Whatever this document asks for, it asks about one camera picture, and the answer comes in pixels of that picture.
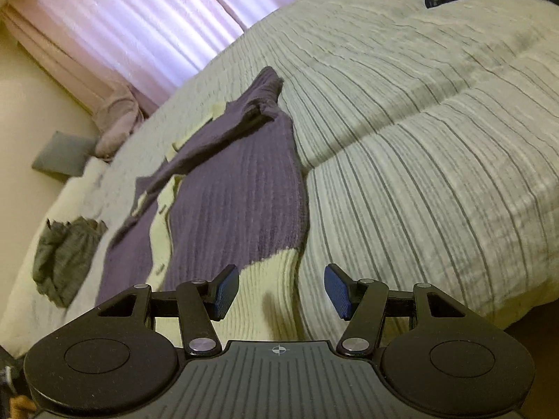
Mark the grey square pillow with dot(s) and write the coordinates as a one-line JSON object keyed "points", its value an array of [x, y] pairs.
{"points": [[61, 157]]}

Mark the pink drape curtain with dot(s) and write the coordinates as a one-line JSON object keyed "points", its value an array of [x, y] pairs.
{"points": [[74, 74]]}

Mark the crumpled pink blanket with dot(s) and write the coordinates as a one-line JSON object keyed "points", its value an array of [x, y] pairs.
{"points": [[115, 126]]}

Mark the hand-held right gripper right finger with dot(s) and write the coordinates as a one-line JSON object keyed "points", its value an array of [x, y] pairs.
{"points": [[336, 292]]}

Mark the long white pillow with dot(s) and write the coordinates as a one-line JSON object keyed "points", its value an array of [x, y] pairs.
{"points": [[17, 310]]}

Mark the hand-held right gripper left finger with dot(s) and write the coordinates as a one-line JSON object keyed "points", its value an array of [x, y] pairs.
{"points": [[227, 292]]}

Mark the grey striped bedspread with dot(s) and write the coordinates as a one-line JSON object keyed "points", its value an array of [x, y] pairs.
{"points": [[415, 139]]}

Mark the sheer pink curtain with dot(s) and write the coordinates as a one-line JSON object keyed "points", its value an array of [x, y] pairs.
{"points": [[153, 17]]}

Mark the grey plaid garment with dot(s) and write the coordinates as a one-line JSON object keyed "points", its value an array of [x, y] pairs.
{"points": [[61, 257]]}

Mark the purple and cream knit sweater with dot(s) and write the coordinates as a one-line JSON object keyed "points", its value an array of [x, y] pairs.
{"points": [[236, 192]]}

